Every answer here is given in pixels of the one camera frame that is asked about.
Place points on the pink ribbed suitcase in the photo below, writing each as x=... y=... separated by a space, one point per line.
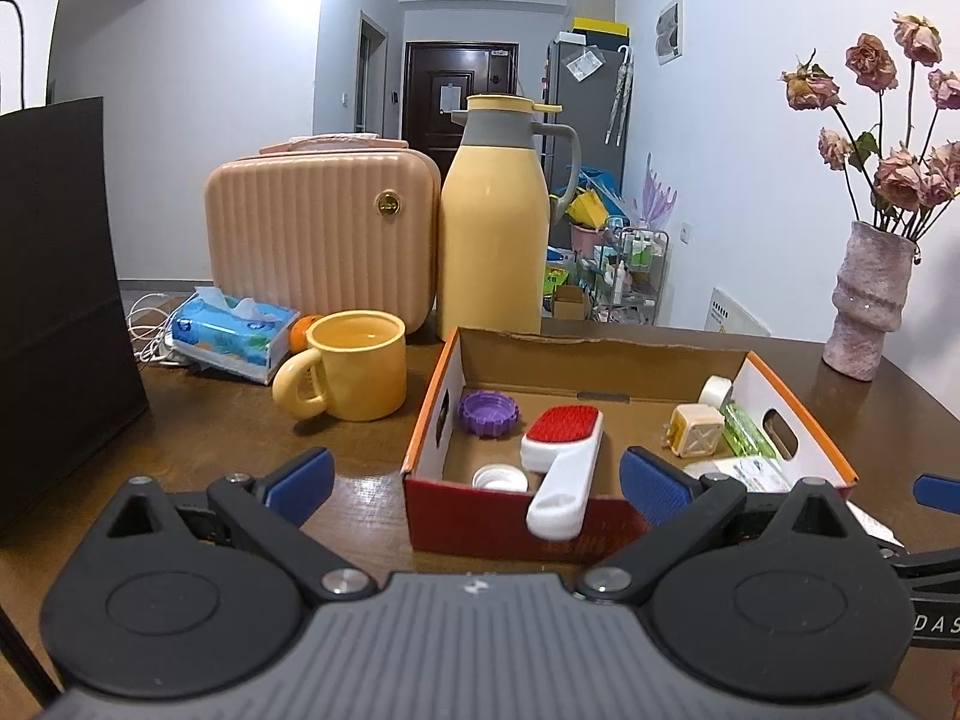
x=325 y=224

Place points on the wire storage cart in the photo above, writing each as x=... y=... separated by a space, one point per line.
x=629 y=273

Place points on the yellow box on fridge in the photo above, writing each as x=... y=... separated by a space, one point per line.
x=612 y=28

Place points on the orange fruit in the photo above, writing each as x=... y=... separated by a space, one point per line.
x=298 y=336

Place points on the grey refrigerator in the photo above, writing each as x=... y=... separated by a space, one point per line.
x=582 y=74

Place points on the pink textured vase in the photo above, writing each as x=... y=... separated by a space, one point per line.
x=870 y=293

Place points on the white leaning board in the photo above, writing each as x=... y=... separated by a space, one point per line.
x=726 y=315

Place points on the yellow ceramic mug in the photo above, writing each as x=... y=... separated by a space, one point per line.
x=354 y=369

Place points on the purple bottle cap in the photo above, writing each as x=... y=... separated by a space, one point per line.
x=488 y=414

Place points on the white tape roll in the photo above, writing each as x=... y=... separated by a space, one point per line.
x=716 y=392

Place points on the cream plug adapter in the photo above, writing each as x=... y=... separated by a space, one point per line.
x=693 y=430

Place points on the red cardboard box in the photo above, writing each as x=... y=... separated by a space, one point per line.
x=636 y=387

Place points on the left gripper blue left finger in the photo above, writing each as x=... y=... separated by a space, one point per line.
x=293 y=491

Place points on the black paper bag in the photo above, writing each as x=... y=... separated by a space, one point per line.
x=69 y=380

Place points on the yellow thermos jug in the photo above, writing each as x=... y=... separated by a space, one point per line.
x=495 y=215

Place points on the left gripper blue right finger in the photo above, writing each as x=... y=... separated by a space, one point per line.
x=658 y=491

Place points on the red lint brush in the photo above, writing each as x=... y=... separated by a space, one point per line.
x=562 y=445

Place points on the blue tissue pack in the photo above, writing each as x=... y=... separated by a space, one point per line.
x=236 y=335

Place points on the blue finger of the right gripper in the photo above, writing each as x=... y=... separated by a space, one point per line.
x=938 y=492

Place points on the green spray bottle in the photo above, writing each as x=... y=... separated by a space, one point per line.
x=743 y=436

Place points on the dried pink roses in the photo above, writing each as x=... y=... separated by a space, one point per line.
x=898 y=178

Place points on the dark entrance door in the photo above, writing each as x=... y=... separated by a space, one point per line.
x=438 y=79

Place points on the white threaded cap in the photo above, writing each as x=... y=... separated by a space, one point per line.
x=500 y=477

